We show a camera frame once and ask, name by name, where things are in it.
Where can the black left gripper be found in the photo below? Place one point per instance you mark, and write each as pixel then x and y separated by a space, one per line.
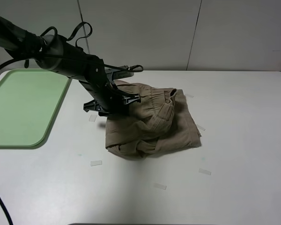
pixel 107 98

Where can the clear tape strip middle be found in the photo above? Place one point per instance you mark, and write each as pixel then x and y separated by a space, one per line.
pixel 160 186

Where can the green plastic tray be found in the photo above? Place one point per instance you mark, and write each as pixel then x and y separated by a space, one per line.
pixel 29 102

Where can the khaki shorts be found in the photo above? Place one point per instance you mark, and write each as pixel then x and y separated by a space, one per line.
pixel 159 124

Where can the clear tape strip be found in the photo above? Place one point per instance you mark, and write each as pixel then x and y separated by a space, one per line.
pixel 95 163
pixel 203 171
pixel 93 118
pixel 200 127
pixel 160 186

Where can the clear tape strip upper left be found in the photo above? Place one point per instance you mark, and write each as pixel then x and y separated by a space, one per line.
pixel 93 118

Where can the clear tape strip far right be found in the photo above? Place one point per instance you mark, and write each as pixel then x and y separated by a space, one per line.
pixel 200 127

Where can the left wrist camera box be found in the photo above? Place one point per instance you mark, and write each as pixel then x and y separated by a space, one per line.
pixel 115 74

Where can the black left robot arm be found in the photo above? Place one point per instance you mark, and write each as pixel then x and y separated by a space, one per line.
pixel 53 52

